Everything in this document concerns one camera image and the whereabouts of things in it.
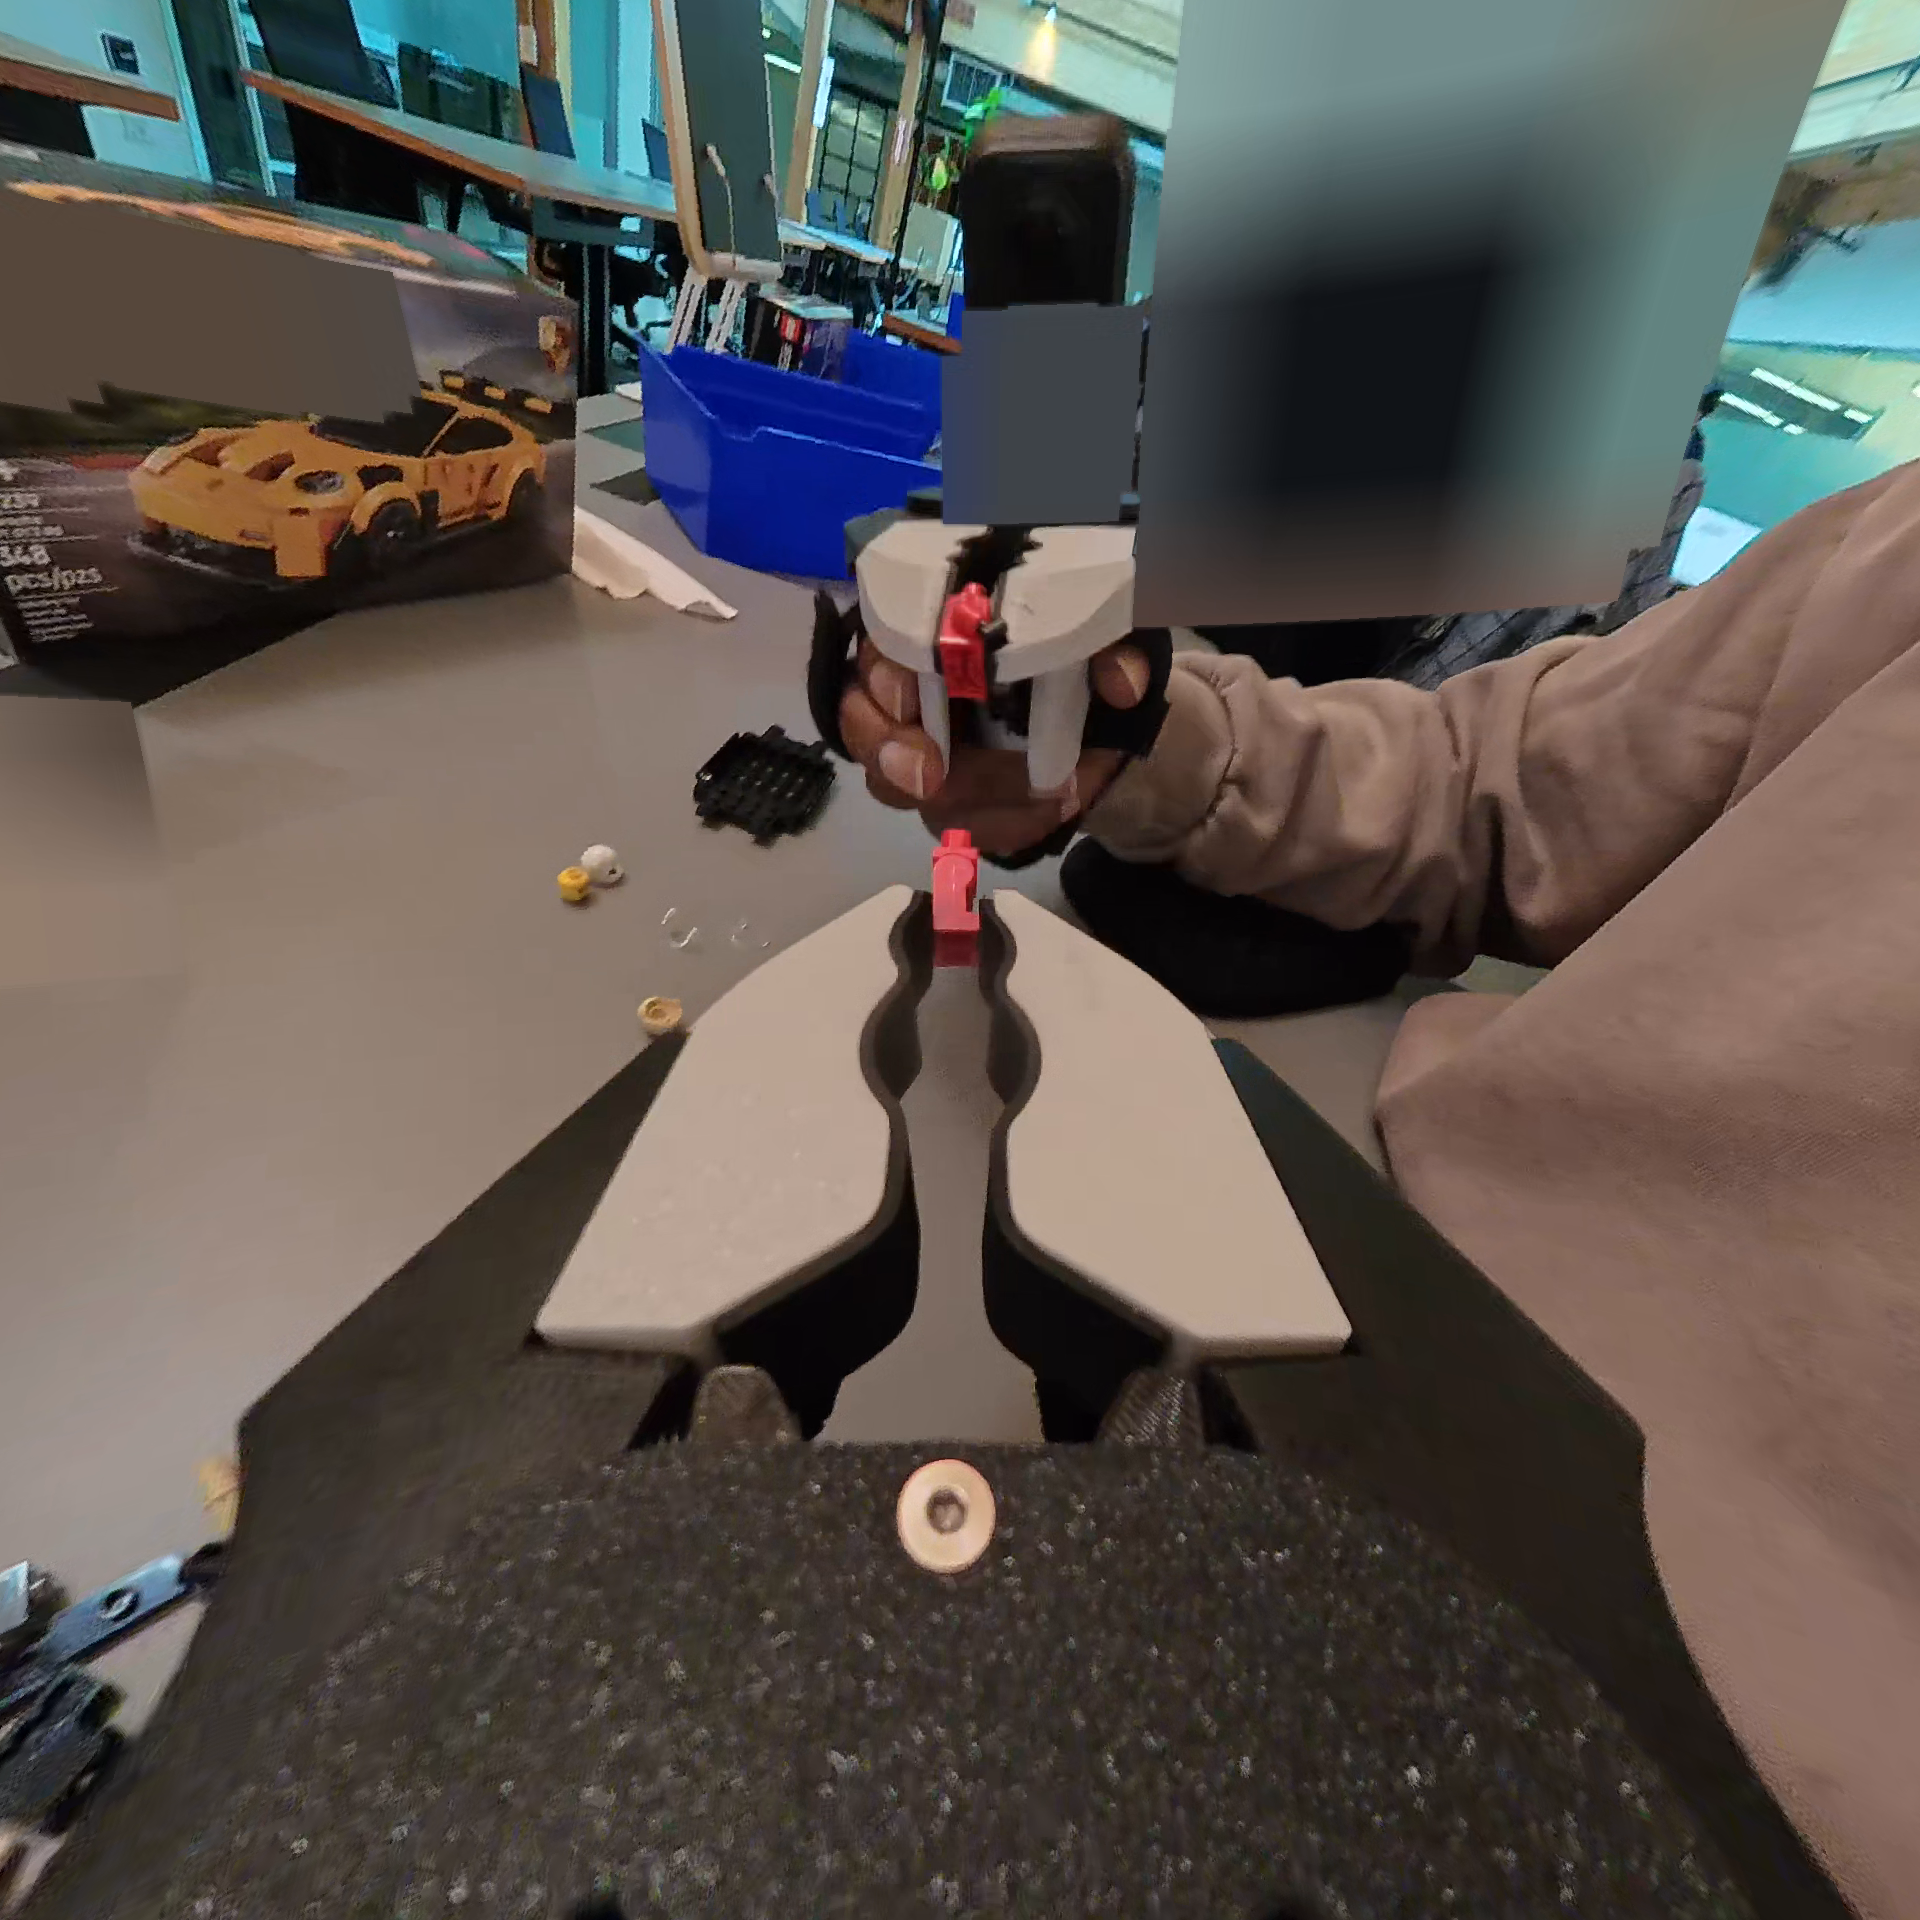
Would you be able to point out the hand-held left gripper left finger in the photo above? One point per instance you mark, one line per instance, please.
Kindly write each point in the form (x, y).
(735, 1185)

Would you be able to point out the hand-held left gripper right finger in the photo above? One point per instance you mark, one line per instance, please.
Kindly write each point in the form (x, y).
(1171, 1185)

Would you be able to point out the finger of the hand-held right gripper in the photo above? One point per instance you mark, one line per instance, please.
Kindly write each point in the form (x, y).
(1074, 603)
(902, 603)

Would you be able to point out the red toy figure torso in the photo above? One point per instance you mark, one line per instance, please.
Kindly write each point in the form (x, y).
(963, 645)

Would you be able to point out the tan toy hair piece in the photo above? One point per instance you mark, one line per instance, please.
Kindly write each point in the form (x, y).
(661, 1017)

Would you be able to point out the black studded toy plate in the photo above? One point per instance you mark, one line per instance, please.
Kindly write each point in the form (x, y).
(767, 791)

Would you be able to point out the red toy figure legs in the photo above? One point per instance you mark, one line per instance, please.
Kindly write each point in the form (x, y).
(957, 900)

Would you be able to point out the white toy helmet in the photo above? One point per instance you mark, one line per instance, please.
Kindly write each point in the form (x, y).
(601, 866)

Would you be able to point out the pile of small toy bricks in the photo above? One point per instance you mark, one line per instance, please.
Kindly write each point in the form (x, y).
(61, 1726)

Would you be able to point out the person's right forearm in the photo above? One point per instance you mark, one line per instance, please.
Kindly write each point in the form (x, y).
(1424, 811)

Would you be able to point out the grey desk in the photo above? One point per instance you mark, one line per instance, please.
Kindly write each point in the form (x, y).
(373, 1127)

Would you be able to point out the person's right hand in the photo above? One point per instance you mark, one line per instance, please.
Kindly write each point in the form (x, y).
(991, 818)

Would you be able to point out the blue plastic crate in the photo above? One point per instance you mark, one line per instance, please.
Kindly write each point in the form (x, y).
(902, 370)
(780, 495)

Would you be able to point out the black padded armrest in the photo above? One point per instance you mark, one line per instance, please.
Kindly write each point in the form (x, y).
(1229, 945)

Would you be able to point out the small dark toy box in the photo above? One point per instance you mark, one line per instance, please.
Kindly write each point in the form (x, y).
(796, 334)

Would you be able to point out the black standing board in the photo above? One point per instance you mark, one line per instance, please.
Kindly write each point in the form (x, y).
(727, 135)

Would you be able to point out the grey top table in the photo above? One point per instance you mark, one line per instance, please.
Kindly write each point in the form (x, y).
(450, 150)

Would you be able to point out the black toy car box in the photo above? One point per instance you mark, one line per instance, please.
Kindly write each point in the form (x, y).
(300, 495)

